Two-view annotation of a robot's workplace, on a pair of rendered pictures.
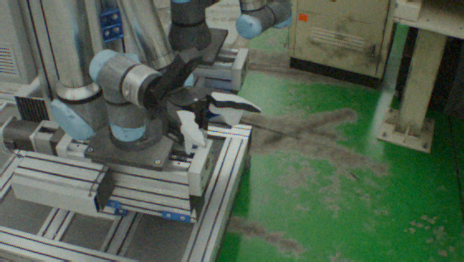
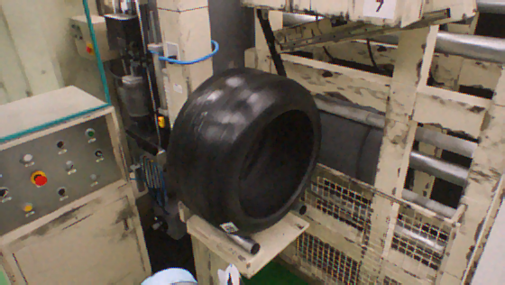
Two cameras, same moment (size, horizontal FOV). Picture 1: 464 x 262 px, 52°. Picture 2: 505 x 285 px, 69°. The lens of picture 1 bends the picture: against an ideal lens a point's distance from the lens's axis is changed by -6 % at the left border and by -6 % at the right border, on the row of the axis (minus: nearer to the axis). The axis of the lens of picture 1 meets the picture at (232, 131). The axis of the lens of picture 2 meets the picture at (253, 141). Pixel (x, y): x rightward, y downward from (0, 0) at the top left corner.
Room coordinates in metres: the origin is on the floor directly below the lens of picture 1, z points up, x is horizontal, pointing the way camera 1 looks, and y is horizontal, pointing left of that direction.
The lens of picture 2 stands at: (1.19, 0.27, 1.86)
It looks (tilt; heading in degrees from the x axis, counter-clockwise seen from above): 30 degrees down; 291
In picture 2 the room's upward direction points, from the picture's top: 2 degrees counter-clockwise
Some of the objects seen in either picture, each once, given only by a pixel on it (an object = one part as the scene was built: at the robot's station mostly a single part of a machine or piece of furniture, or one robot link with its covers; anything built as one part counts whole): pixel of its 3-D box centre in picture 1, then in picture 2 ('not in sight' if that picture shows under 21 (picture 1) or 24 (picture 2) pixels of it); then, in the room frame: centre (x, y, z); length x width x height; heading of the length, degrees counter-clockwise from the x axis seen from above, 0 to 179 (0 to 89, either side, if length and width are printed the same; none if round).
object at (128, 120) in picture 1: (131, 109); not in sight; (0.84, 0.21, 0.94); 0.11 x 0.08 x 0.11; 141
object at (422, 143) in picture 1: (407, 127); not in sight; (1.87, -0.89, 0.02); 0.27 x 0.27 x 0.04; 66
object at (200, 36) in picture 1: (189, 28); not in sight; (1.50, 0.15, 0.77); 0.15 x 0.15 x 0.10
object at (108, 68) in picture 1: (118, 75); not in sight; (0.82, 0.23, 1.04); 0.11 x 0.08 x 0.09; 51
